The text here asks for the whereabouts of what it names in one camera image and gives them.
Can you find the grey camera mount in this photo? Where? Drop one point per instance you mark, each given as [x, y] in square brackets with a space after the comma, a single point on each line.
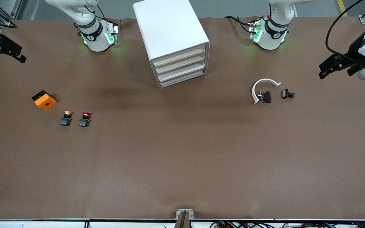
[185, 218]

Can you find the white table edge rail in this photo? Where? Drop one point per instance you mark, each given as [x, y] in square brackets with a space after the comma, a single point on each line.
[43, 224]

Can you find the white curved pipe clamp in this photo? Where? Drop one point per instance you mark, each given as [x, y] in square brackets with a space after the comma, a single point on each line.
[265, 80]

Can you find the yellow push button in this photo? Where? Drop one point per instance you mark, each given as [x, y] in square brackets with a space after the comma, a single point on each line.
[65, 121]

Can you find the black square switch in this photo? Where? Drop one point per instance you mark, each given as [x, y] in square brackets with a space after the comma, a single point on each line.
[285, 93]

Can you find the orange box with hole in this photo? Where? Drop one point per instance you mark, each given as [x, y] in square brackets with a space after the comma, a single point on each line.
[47, 103]

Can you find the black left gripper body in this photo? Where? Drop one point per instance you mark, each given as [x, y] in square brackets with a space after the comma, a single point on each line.
[354, 50]

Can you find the red push button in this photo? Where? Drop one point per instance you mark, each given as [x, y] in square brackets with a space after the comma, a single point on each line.
[84, 123]

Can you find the chrome valve fitting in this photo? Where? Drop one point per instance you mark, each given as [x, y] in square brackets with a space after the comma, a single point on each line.
[260, 95]

